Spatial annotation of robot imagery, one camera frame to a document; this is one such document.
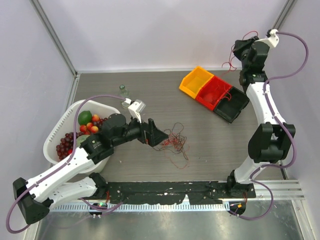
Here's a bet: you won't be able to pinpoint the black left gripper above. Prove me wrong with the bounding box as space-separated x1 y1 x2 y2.
112 111 168 147

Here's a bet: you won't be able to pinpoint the red brown cables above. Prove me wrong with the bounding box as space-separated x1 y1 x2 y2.
152 122 191 170

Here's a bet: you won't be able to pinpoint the red cable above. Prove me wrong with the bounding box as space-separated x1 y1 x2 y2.
221 30 258 73

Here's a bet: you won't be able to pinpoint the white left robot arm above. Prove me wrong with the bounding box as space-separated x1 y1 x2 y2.
13 113 169 225

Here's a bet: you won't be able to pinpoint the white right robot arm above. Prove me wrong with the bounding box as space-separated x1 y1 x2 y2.
225 34 296 198

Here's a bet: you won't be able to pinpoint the clear glass bottle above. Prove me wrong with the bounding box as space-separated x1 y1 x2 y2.
119 84 131 109

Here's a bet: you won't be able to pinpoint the black plastic bin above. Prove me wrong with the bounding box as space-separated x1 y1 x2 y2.
213 86 250 124

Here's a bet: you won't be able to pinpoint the red plastic bin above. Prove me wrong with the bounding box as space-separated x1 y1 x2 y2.
195 76 232 111

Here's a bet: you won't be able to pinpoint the yellow plastic bin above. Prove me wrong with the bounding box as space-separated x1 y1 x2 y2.
179 66 215 99

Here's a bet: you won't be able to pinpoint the green lime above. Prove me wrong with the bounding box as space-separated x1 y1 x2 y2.
77 110 92 126

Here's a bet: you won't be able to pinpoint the green melon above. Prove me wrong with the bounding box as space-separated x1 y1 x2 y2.
75 134 90 148

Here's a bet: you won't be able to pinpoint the purple grape bunch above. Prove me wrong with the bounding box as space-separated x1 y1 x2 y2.
55 132 74 162

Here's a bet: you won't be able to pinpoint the white fruit basket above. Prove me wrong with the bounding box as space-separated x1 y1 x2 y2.
43 100 119 165

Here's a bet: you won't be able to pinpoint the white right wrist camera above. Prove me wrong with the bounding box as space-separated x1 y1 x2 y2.
258 29 279 49

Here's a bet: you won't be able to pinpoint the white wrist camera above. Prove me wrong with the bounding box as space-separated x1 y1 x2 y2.
121 98 146 124
258 29 279 49

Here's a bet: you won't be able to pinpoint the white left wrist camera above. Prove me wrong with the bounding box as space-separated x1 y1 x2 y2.
121 98 146 124

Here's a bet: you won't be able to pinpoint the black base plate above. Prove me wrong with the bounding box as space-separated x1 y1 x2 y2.
77 180 257 205

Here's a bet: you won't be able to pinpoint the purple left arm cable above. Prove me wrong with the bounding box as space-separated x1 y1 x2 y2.
5 94 127 234

